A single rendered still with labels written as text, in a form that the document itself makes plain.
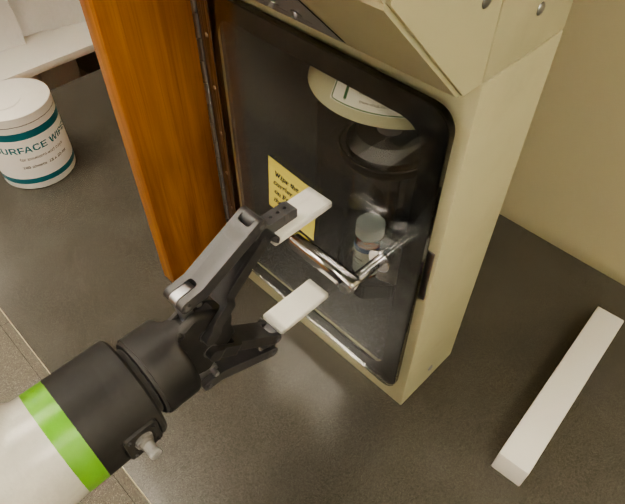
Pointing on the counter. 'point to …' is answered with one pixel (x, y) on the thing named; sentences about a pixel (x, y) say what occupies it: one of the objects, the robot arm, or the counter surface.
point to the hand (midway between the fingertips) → (312, 252)
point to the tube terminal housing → (465, 173)
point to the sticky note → (285, 189)
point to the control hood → (419, 36)
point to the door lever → (347, 280)
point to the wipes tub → (24, 132)
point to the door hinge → (208, 99)
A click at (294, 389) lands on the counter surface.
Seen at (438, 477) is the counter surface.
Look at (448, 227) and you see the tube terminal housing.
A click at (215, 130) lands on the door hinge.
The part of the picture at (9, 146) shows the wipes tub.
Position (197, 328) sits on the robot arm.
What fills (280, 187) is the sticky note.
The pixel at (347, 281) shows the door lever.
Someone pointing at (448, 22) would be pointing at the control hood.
